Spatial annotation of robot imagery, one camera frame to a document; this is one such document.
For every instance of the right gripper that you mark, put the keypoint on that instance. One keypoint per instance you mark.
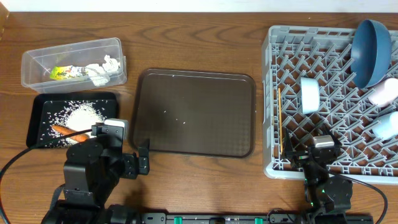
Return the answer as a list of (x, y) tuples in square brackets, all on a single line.
[(300, 157)]

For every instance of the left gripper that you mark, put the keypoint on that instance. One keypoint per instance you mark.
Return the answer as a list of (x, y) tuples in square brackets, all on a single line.
[(132, 169)]

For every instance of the light blue rice bowl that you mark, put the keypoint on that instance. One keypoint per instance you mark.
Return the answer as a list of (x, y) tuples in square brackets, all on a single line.
[(310, 95)]

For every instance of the white tissue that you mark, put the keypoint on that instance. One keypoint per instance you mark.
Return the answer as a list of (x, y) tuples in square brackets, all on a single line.
[(99, 74)]

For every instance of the light blue cup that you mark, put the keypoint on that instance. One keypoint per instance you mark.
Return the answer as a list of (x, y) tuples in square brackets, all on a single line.
[(385, 126)]

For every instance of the pink white cup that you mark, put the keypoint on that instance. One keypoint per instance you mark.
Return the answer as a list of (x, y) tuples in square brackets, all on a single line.
[(384, 92)]

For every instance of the yellow green snack wrapper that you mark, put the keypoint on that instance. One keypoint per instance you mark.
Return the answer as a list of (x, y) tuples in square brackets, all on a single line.
[(67, 72)]

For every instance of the large blue plate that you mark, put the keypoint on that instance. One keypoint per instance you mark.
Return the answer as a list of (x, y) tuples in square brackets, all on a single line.
[(371, 51)]

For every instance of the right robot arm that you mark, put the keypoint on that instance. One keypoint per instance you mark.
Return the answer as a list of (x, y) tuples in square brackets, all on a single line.
[(330, 196)]

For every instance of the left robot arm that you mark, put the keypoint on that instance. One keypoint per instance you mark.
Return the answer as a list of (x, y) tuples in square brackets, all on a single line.
[(92, 170)]

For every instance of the grey dishwasher rack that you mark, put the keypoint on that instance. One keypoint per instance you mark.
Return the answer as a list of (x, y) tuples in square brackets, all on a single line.
[(324, 54)]

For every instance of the clear plastic waste bin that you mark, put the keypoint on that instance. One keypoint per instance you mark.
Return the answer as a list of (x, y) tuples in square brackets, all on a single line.
[(37, 65)]

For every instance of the spilled white rice pile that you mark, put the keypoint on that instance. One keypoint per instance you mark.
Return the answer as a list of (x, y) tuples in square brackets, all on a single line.
[(77, 115)]

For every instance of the brown serving tray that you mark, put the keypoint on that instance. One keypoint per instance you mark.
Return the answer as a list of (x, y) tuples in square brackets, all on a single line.
[(195, 113)]

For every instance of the black plastic tray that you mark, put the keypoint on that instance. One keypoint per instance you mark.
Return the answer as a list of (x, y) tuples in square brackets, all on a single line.
[(40, 100)]

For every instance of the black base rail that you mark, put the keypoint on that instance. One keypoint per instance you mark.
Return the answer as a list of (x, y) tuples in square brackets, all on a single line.
[(269, 218)]

